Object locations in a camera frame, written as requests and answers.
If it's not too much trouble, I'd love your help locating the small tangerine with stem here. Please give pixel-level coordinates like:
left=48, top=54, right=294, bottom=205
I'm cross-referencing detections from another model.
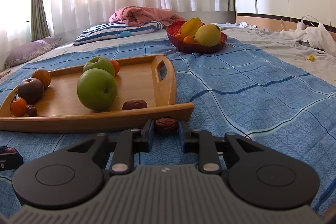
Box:
left=10, top=94, right=28, bottom=117

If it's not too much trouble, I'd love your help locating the red fruit bowl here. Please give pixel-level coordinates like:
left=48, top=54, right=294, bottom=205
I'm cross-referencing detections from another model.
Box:
left=166, top=20, right=228, bottom=54

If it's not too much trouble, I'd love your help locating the pile of white clothes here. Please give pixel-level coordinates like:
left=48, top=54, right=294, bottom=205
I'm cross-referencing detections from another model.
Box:
left=279, top=23, right=336, bottom=56

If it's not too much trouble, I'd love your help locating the pink quilt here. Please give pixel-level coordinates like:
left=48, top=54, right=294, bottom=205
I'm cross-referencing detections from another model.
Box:
left=109, top=6, right=188, bottom=28

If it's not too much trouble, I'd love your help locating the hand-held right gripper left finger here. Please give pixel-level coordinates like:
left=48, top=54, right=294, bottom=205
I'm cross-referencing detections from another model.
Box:
left=66, top=119, right=154, bottom=174

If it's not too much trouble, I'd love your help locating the blue checked blanket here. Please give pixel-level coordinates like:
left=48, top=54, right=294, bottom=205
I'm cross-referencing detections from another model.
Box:
left=0, top=35, right=336, bottom=216

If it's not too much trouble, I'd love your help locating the yellow mango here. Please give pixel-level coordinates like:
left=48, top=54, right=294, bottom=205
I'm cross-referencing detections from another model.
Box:
left=194, top=24, right=222, bottom=47

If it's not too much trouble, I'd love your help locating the blue striped pillow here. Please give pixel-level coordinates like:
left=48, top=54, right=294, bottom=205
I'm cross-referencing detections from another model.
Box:
left=73, top=21, right=165, bottom=46

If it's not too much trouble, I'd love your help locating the small white garment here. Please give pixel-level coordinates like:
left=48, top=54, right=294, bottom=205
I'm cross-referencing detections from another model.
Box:
left=238, top=21, right=257, bottom=29

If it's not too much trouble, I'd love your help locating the large orange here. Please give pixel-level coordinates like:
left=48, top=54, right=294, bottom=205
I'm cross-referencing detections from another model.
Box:
left=31, top=69, right=51, bottom=89

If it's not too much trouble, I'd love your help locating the wooden tray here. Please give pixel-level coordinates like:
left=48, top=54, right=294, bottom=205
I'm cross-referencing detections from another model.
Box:
left=0, top=54, right=195, bottom=133

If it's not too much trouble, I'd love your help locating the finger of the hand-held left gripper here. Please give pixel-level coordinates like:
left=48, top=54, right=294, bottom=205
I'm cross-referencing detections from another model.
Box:
left=0, top=146, right=24, bottom=172

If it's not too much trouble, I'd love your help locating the purple pillow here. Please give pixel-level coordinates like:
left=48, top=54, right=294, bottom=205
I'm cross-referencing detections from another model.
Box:
left=5, top=37, right=63, bottom=69

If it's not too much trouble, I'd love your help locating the dark red apple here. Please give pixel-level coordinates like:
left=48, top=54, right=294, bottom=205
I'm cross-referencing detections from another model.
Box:
left=17, top=77, right=45, bottom=104

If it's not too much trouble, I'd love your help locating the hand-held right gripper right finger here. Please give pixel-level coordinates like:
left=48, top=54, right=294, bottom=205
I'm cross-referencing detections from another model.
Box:
left=178, top=120, right=265, bottom=174

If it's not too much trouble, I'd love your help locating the green apple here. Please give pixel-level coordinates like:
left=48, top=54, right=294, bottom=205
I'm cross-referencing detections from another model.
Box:
left=77, top=68, right=117, bottom=111
left=83, top=56, right=116, bottom=77

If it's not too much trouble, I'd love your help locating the yellow starfruit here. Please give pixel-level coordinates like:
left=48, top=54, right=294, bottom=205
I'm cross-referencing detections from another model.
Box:
left=178, top=17, right=203, bottom=39

